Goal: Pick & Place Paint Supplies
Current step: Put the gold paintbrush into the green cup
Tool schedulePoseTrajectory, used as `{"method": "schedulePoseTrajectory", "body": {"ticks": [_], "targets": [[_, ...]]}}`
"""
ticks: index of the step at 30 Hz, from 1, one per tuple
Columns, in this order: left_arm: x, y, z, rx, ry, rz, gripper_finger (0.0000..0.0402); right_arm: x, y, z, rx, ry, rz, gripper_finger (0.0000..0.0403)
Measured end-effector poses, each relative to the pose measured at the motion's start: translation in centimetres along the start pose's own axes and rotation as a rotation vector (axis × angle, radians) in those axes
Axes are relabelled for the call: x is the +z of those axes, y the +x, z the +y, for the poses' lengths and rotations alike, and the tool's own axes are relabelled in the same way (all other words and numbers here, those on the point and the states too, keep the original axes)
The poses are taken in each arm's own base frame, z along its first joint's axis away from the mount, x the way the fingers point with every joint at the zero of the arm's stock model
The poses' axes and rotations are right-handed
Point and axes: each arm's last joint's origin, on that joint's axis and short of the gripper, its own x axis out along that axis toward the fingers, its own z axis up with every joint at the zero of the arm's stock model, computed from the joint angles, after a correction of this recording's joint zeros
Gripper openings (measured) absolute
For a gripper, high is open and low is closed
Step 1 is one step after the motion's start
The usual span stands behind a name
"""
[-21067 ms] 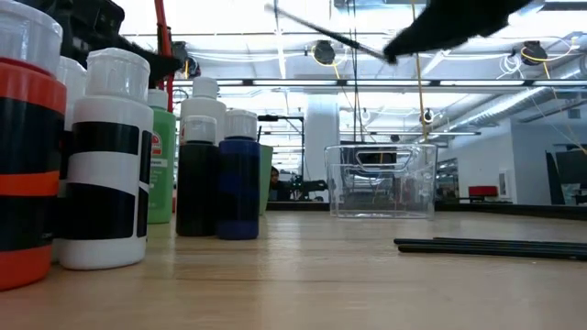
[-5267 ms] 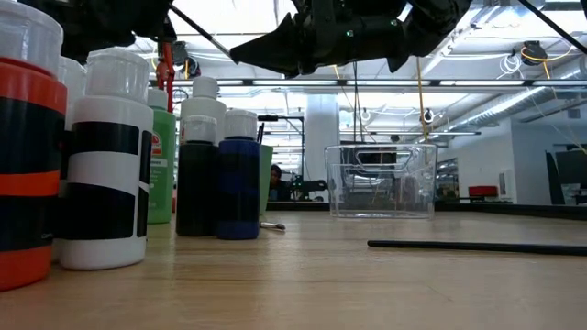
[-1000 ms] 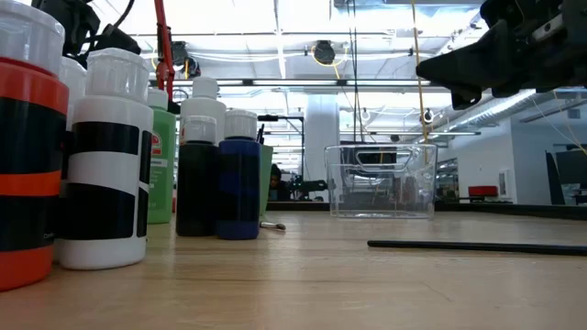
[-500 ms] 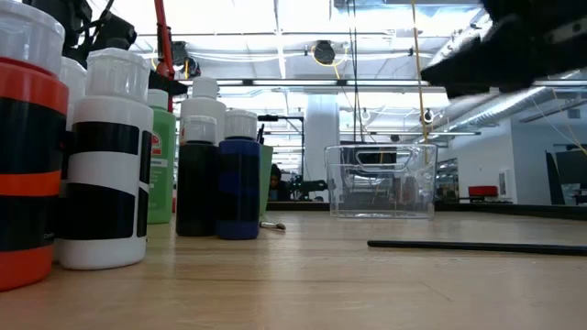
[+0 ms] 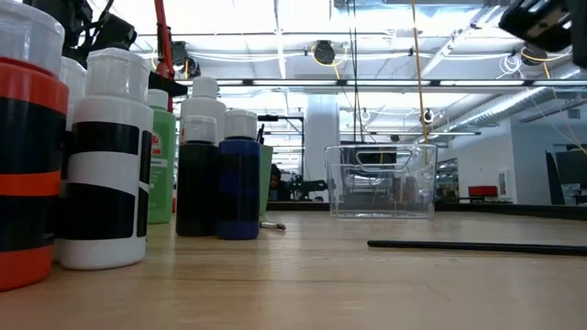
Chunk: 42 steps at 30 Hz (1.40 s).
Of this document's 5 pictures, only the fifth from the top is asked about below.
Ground tall white squeeze bottle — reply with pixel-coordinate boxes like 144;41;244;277
175;75;228;144

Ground black gantry frame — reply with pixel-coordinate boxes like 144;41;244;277
258;114;306;182

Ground yellow hanging cable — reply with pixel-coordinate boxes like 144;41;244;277
410;0;430;146

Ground orange paint bottle black label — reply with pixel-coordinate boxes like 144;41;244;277
0;0;70;293

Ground red desk lamp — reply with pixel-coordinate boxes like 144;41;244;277
152;0;178;215

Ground green plastic cup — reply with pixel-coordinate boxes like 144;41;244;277
258;143;275;220

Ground blue paint bottle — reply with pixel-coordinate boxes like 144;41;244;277
215;108;263;241

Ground hanging black cables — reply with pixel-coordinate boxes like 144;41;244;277
346;0;364;144

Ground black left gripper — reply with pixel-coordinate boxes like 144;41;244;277
89;12;190;99

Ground large black screen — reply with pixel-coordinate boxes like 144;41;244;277
544;148;587;206

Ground silver ventilation duct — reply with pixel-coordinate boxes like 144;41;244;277
447;68;587;134

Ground long ceiling light bar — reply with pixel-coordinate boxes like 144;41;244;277
176;78;587;88

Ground clear plastic bin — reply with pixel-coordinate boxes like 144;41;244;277
323;143;438;220

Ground red box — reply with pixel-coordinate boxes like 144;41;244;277
467;184;500;198

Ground person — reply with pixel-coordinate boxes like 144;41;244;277
268;163;286;203

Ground tall green squeeze bottle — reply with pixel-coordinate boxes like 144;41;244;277
145;88;178;226

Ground black ceiling device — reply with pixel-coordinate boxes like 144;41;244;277
170;39;203;79

